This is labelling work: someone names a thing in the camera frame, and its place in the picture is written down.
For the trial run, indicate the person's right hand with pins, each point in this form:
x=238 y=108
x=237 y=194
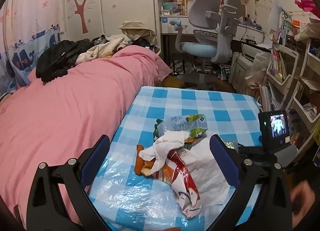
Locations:
x=302 y=201

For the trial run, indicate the red tree wall sticker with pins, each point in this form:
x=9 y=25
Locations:
x=81 y=9

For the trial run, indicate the white tissue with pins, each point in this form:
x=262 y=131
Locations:
x=170 y=141

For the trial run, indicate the white plastic bag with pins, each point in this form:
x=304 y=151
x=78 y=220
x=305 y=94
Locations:
x=207 y=173

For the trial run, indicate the whale print curtain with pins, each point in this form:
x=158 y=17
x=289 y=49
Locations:
x=30 y=33

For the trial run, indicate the red snack wrapper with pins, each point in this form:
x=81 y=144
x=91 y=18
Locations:
x=185 y=181

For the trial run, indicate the clear plastic bag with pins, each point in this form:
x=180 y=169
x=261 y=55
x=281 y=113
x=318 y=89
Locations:
x=258 y=67

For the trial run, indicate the stack of upright books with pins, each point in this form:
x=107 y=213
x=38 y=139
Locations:
x=282 y=28

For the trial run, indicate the pink bag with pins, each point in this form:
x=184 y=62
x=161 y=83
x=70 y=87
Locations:
x=306 y=4

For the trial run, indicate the grey desk chair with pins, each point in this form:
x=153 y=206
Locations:
x=200 y=46

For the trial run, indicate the blue white checked tablecloth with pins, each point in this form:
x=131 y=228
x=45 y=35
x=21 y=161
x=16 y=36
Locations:
x=200 y=106

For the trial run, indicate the pink blanket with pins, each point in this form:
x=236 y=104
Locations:
x=62 y=108

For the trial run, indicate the white desk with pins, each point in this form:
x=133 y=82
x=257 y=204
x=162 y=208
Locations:
x=170 y=25

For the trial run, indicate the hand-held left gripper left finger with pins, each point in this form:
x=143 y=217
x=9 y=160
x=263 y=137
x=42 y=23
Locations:
x=96 y=161

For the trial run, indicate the beige cloth bag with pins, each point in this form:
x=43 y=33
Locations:
x=305 y=31

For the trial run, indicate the white printer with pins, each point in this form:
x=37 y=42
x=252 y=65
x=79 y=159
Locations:
x=250 y=52

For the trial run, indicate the white shelf cart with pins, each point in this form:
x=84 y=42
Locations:
x=306 y=111
x=287 y=78

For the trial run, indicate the white ribbed appliance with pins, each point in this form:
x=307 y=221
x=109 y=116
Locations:
x=237 y=67

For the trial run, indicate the tan cloth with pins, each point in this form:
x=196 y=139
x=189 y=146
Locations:
x=135 y=27

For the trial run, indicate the beige clothes pile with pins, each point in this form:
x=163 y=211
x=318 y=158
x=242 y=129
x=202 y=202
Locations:
x=105 y=48

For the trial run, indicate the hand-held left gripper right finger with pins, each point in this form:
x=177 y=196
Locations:
x=222 y=161

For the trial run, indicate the black jacket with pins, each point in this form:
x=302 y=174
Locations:
x=57 y=56

